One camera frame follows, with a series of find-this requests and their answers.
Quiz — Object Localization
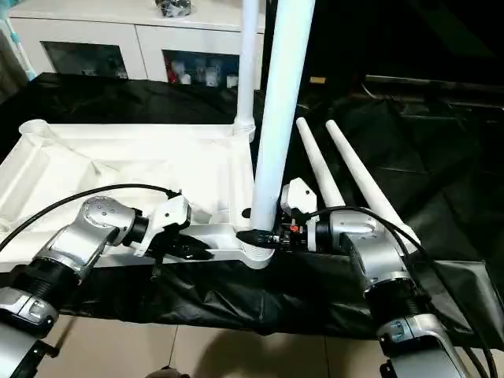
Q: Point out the white plastic table top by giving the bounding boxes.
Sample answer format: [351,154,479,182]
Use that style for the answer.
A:
[0,118,279,272]

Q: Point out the black robot left foot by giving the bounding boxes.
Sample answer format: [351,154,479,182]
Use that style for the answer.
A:
[145,366,191,378]

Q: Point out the white cabinet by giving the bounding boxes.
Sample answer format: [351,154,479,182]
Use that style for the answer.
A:
[0,0,269,88]

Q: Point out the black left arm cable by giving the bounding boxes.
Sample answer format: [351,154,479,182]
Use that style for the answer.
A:
[0,183,183,254]

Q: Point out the dark glass bowl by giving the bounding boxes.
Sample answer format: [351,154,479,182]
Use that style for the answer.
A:
[155,0,195,19]

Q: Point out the white plastic table leg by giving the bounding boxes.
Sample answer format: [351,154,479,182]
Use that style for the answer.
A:
[234,0,261,143]
[239,0,317,261]
[295,117,348,210]
[324,119,424,252]

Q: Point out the pale blue translucent object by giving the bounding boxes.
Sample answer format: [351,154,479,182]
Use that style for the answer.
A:
[0,0,37,80]

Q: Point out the black mat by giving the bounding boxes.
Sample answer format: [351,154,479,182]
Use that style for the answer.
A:
[0,72,504,351]

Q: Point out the large black furniture piece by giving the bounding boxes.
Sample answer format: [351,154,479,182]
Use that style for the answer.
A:
[264,0,504,99]

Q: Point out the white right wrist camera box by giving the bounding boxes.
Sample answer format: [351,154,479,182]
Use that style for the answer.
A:
[280,178,318,252]

